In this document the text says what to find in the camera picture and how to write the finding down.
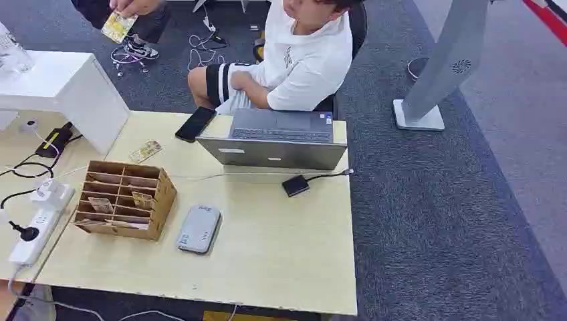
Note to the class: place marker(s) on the black power adapter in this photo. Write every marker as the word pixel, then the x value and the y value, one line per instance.
pixel 55 141

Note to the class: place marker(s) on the person in white shirt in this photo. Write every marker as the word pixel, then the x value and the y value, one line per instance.
pixel 305 66

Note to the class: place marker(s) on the grey card reader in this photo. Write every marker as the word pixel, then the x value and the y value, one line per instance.
pixel 199 229

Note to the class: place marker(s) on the clear plastic container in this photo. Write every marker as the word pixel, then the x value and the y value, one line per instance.
pixel 12 55

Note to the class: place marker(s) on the brown card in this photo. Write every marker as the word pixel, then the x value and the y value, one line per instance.
pixel 119 224
pixel 143 200
pixel 101 205

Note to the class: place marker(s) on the black office chair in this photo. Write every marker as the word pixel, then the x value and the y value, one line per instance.
pixel 358 26

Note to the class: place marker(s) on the yellow printed card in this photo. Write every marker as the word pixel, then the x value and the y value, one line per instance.
pixel 118 27

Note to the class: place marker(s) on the yellow board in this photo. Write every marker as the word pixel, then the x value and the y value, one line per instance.
pixel 235 317

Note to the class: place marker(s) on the black usb hub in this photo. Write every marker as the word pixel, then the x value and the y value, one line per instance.
pixel 295 185

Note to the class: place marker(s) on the small white round device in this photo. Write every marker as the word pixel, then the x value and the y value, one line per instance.
pixel 29 126

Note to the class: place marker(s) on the white power strip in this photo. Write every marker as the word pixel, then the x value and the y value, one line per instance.
pixel 35 239

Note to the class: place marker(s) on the white cabinet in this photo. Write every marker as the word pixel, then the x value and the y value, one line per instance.
pixel 66 86

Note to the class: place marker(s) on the grey laptop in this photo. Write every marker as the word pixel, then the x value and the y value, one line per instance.
pixel 274 153

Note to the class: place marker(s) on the person's hand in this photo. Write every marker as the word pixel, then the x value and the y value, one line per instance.
pixel 135 6

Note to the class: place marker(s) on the wooden card box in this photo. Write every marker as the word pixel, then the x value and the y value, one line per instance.
pixel 156 208

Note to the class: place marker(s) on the white charger plug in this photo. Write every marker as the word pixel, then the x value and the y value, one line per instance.
pixel 50 194

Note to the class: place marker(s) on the black power plug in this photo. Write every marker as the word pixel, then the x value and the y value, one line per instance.
pixel 28 233

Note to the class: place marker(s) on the person in dark trousers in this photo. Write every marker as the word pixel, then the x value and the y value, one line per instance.
pixel 150 27

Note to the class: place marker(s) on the black smartphone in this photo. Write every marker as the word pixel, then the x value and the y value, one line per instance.
pixel 195 124

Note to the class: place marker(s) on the grey floor stand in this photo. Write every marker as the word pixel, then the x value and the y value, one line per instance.
pixel 443 66

